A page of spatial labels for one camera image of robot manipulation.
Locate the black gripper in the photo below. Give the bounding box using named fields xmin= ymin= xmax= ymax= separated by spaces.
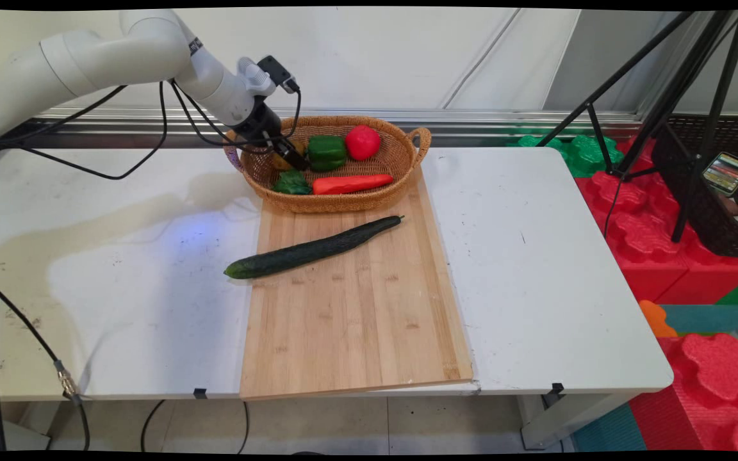
xmin=233 ymin=102 xmax=311 ymax=172

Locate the yellow-brown toy potato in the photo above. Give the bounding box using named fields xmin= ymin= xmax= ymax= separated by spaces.
xmin=271 ymin=140 xmax=309 ymax=172

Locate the green toy leafy vegetable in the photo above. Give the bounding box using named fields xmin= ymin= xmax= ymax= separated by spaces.
xmin=271 ymin=170 xmax=313 ymax=196

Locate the green toy bell pepper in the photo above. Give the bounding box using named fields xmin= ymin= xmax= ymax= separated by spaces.
xmin=307 ymin=134 xmax=349 ymax=172

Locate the orange-red toy carrot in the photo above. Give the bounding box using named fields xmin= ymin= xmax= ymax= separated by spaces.
xmin=311 ymin=174 xmax=395 ymax=196

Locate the oval wicker basket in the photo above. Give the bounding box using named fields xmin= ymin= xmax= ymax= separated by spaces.
xmin=224 ymin=115 xmax=432 ymax=214

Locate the red toy tomato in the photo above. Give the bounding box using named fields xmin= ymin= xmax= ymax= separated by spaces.
xmin=345 ymin=125 xmax=382 ymax=161

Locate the long dark green cucumber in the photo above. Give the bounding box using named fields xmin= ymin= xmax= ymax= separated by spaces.
xmin=224 ymin=215 xmax=405 ymax=280

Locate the bamboo cutting board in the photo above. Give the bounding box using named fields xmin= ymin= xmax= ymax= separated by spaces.
xmin=240 ymin=163 xmax=475 ymax=400

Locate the green foam block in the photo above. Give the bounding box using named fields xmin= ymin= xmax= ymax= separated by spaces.
xmin=509 ymin=133 xmax=625 ymax=179

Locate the large red foam block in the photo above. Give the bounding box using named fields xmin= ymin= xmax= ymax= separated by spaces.
xmin=575 ymin=136 xmax=738 ymax=305

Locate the white table leg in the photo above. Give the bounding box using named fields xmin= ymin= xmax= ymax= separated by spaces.
xmin=519 ymin=392 xmax=634 ymax=451

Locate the orange foam piece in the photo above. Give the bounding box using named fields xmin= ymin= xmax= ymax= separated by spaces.
xmin=638 ymin=300 xmax=679 ymax=339

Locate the dark woven basket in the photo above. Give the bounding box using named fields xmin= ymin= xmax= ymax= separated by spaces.
xmin=651 ymin=115 xmax=738 ymax=259

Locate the smartphone with lit screen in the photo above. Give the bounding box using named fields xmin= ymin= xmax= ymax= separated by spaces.
xmin=702 ymin=152 xmax=738 ymax=197

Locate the teal foam mat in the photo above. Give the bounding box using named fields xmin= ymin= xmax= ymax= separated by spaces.
xmin=660 ymin=304 xmax=738 ymax=337

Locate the red flower-topped foam block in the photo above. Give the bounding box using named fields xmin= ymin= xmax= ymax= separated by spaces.
xmin=628 ymin=332 xmax=738 ymax=453

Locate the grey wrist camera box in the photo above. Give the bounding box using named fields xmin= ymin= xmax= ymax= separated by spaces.
xmin=237 ymin=55 xmax=300 ymax=98

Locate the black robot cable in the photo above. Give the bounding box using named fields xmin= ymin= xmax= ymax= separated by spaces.
xmin=0 ymin=78 xmax=303 ymax=182

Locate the aluminium wall rail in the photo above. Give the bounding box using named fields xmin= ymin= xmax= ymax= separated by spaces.
xmin=29 ymin=107 xmax=643 ymax=149

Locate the black cable under table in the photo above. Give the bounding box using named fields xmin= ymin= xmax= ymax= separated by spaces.
xmin=140 ymin=400 xmax=252 ymax=455

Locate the black cable with metal connector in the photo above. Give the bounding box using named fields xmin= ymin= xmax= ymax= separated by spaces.
xmin=0 ymin=268 xmax=92 ymax=453

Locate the black camera tripod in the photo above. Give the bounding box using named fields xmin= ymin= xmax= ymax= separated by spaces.
xmin=536 ymin=10 xmax=738 ymax=244

